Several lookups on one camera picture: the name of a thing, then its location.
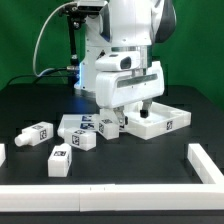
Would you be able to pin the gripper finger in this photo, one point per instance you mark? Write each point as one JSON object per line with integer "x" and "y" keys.
{"x": 121, "y": 117}
{"x": 145, "y": 111}

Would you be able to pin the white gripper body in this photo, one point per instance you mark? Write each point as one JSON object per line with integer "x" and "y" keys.
{"x": 121, "y": 80}

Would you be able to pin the white square tabletop part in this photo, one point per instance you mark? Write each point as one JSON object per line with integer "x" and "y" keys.
{"x": 162, "y": 119}

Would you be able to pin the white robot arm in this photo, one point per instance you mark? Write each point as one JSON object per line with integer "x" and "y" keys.
{"x": 134, "y": 26}

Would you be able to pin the white tag sheet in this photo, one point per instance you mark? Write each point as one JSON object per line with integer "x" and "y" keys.
{"x": 80, "y": 121}

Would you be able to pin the white block left edge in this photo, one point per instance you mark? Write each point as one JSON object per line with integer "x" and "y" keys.
{"x": 2, "y": 154}

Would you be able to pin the black camera stand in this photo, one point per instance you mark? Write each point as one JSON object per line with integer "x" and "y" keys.
{"x": 74, "y": 33}

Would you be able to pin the white fence wall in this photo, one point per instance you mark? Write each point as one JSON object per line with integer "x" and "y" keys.
{"x": 207, "y": 195}

